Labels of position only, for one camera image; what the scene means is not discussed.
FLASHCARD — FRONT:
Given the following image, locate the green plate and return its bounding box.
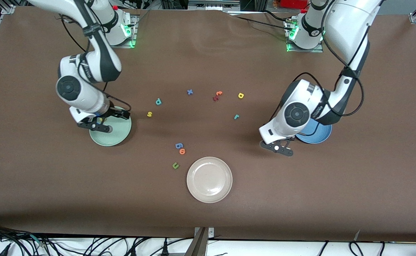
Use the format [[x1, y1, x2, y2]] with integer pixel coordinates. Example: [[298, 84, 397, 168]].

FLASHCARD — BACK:
[[89, 107, 132, 147]]

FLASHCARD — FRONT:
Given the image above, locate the brown table cover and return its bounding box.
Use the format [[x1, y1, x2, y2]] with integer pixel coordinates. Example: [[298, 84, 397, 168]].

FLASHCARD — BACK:
[[0, 6, 416, 243]]

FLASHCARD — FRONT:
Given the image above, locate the beige plate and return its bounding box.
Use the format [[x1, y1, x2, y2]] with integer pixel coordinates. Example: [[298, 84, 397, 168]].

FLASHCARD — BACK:
[[186, 156, 233, 203]]

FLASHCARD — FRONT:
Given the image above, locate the blue plate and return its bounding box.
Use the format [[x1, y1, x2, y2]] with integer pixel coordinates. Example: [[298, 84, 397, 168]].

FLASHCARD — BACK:
[[295, 119, 333, 144]]

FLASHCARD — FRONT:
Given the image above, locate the red box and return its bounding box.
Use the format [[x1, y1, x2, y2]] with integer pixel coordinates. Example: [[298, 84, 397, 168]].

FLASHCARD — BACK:
[[279, 0, 310, 9]]

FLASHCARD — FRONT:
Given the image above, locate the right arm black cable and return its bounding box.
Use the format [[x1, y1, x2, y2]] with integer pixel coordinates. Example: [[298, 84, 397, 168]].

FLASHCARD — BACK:
[[60, 14, 132, 116]]

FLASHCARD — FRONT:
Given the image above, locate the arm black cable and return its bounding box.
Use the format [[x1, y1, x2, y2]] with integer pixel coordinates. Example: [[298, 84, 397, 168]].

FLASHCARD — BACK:
[[270, 0, 365, 143], [60, 14, 132, 116]]

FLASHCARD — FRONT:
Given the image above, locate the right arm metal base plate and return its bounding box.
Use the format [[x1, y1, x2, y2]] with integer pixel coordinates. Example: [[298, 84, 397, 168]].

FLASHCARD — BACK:
[[99, 14, 139, 48]]

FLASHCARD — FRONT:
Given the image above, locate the grey metal rail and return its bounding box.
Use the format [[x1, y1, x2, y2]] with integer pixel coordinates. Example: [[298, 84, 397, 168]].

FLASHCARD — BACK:
[[188, 0, 241, 11]]

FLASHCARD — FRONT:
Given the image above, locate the teal cable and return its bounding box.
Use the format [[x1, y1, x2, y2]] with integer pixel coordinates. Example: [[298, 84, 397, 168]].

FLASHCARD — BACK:
[[30, 234, 47, 247]]

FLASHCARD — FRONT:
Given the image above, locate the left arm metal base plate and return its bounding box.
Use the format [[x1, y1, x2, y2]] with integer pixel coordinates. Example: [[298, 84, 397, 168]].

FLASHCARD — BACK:
[[286, 20, 324, 53]]

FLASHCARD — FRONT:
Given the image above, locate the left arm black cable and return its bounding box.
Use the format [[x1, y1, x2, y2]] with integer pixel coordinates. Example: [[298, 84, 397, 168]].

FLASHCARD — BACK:
[[270, 0, 365, 143]]

